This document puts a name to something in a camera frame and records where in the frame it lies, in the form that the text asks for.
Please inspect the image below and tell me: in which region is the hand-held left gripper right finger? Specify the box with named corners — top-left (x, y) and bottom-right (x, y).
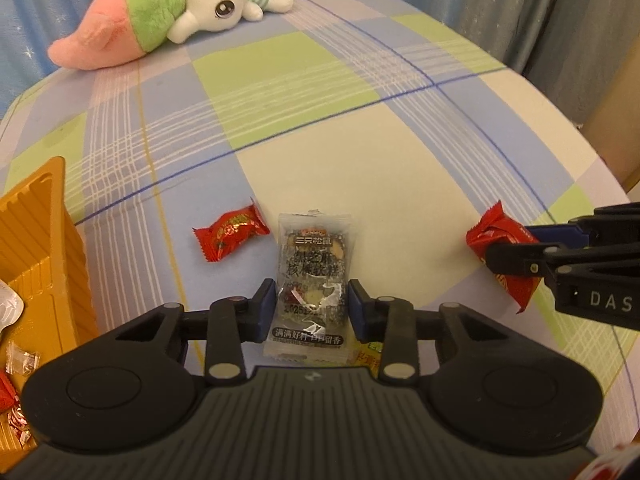
top-left (348, 279), bottom-right (501, 381)

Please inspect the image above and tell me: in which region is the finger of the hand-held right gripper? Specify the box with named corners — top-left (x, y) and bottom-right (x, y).
top-left (486, 242), bottom-right (566, 286)
top-left (525, 202), bottom-right (640, 250)

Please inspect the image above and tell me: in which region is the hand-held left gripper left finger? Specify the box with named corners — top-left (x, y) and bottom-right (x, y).
top-left (115, 277), bottom-right (277, 380)

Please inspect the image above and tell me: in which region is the red crinkled snack packet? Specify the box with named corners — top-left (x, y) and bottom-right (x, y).
top-left (465, 200), bottom-right (543, 315)

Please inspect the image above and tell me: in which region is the clear dark sesame snack packet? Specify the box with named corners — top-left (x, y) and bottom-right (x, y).
top-left (262, 208), bottom-right (353, 367)

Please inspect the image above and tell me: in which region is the gold plastic tray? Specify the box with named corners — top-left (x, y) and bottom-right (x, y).
top-left (0, 156), bottom-right (101, 466)

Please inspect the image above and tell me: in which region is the yellow green snack packet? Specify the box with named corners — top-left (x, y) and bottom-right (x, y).
top-left (350, 340), bottom-right (386, 368)

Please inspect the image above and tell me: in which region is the red twist-wrapped candy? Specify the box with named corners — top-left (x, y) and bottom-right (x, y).
top-left (192, 199), bottom-right (271, 263)

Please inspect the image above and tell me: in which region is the red white printed clothing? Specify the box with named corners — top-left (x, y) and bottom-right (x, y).
top-left (575, 440), bottom-right (640, 480)

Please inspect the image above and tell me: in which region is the grey curtain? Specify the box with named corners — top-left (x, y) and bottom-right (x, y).
top-left (505, 0), bottom-right (640, 126)

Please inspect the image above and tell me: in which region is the checked tablecloth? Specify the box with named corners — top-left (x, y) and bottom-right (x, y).
top-left (0, 0), bottom-right (633, 461)

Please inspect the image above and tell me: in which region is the clear small candy wrapper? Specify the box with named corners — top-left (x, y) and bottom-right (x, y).
top-left (6, 340), bottom-right (41, 376)

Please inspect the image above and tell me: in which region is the white snack packet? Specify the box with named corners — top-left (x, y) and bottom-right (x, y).
top-left (0, 280), bottom-right (25, 333)

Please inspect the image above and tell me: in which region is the red white wrapped candy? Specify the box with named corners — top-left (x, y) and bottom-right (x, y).
top-left (5, 405), bottom-right (33, 448)

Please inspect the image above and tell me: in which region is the pink green rabbit plush toy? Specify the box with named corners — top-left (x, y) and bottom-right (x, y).
top-left (47, 0), bottom-right (296, 71)

